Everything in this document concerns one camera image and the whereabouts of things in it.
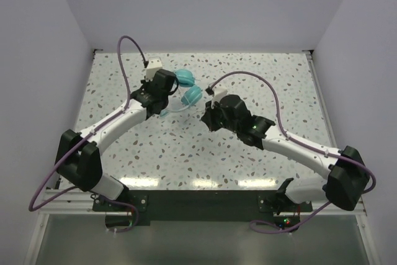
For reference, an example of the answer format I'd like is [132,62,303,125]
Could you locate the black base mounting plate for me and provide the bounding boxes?
[91,190,313,228]

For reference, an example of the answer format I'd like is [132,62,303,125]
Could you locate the teal cat-ear headphones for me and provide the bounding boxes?
[159,68,202,118]

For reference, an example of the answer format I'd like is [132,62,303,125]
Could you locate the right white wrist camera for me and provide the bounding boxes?
[212,86,228,103]

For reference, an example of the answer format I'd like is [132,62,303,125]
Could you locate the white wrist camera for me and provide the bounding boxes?
[212,86,228,103]
[145,57,163,81]

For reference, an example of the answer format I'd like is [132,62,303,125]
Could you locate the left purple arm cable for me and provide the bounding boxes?
[29,35,149,233]

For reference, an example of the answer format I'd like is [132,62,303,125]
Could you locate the aluminium right frame rail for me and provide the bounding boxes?
[302,48,367,216]

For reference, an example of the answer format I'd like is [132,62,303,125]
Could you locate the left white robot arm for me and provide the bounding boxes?
[55,69,179,210]

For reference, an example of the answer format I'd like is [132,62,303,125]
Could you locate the white headphone cable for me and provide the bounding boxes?
[173,75,208,126]

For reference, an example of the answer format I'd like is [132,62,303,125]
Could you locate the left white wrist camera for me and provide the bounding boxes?
[145,57,163,81]

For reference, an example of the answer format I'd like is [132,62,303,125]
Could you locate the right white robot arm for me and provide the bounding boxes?
[201,94,370,211]

